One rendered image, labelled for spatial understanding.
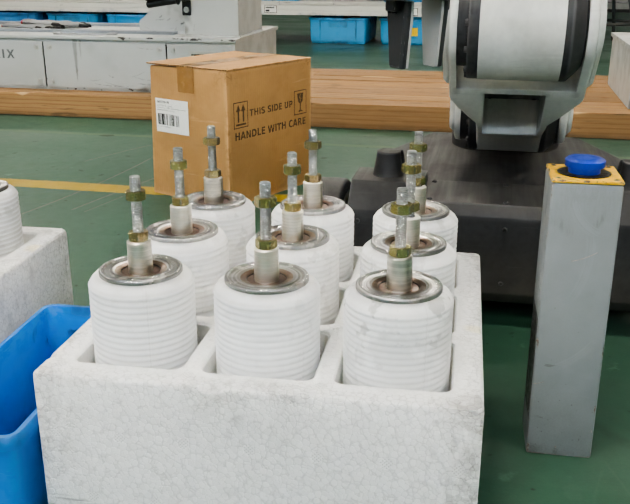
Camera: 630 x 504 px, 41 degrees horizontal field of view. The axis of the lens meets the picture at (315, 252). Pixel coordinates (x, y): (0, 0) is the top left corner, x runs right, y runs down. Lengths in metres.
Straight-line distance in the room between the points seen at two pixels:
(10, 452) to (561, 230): 0.57
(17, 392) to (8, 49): 2.29
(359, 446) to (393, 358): 0.08
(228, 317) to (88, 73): 2.40
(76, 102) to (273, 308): 2.37
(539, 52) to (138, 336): 0.61
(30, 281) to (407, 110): 1.81
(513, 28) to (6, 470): 0.75
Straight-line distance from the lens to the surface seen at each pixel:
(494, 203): 1.24
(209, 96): 1.85
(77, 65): 3.10
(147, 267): 0.78
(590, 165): 0.89
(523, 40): 1.10
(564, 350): 0.94
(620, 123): 2.73
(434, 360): 0.73
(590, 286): 0.92
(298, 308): 0.73
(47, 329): 1.09
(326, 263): 0.84
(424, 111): 2.71
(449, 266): 0.84
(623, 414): 1.11
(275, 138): 1.95
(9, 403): 1.02
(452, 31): 1.12
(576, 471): 0.98
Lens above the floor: 0.52
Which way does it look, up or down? 19 degrees down
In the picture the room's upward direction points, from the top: straight up
